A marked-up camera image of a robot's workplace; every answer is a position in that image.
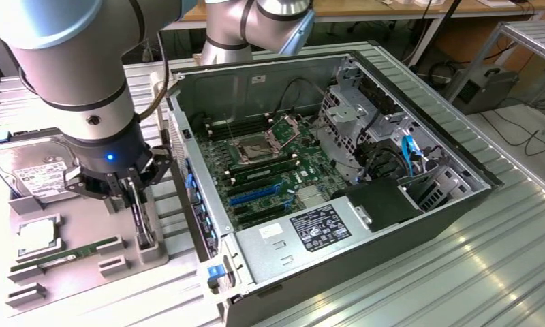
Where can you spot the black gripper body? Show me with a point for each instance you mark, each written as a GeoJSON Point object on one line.
{"type": "Point", "coordinates": [109, 153]}

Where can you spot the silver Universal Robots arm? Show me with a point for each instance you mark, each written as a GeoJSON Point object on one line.
{"type": "Point", "coordinates": [72, 51]}

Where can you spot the silver hard disk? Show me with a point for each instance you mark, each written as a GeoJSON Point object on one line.
{"type": "Point", "coordinates": [32, 170]}

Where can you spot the grey parts rack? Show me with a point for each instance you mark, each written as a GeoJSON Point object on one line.
{"type": "Point", "coordinates": [85, 245]}

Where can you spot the silver CPU chip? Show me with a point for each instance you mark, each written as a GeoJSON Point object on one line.
{"type": "Point", "coordinates": [37, 238]}

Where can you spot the thin locking lever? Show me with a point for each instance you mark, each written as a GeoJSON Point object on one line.
{"type": "Point", "coordinates": [229, 127]}

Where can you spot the green RAM stick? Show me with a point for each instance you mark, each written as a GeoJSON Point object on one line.
{"type": "Point", "coordinates": [261, 172]}
{"type": "Point", "coordinates": [58, 256]}

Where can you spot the CPU socket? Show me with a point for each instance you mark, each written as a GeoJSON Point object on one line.
{"type": "Point", "coordinates": [254, 150]}

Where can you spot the blue expansion slot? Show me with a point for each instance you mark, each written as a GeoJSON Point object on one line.
{"type": "Point", "coordinates": [253, 195]}

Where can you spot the green motherboard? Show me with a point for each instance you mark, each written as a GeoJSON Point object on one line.
{"type": "Point", "coordinates": [262, 190]}

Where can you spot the metal socket cover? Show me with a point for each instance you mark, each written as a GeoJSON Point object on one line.
{"type": "Point", "coordinates": [285, 131]}

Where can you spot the silver chipset heatsink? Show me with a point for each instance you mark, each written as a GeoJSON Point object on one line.
{"type": "Point", "coordinates": [312, 196]}

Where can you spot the grey power supply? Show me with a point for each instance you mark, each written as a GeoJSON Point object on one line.
{"type": "Point", "coordinates": [300, 238]}

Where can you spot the metal disk bay cage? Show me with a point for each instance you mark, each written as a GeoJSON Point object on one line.
{"type": "Point", "coordinates": [349, 116]}

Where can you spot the black open PC case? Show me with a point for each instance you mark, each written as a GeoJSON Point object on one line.
{"type": "Point", "coordinates": [336, 238]}

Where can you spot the black plastic shroud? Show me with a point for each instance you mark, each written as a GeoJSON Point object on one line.
{"type": "Point", "coordinates": [381, 204]}

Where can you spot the wooden desk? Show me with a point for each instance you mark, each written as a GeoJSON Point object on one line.
{"type": "Point", "coordinates": [390, 10]}

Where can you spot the grey computer tower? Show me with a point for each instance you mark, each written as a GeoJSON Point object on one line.
{"type": "Point", "coordinates": [485, 90]}

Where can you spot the aluminium frame table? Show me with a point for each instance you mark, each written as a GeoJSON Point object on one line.
{"type": "Point", "coordinates": [526, 37]}

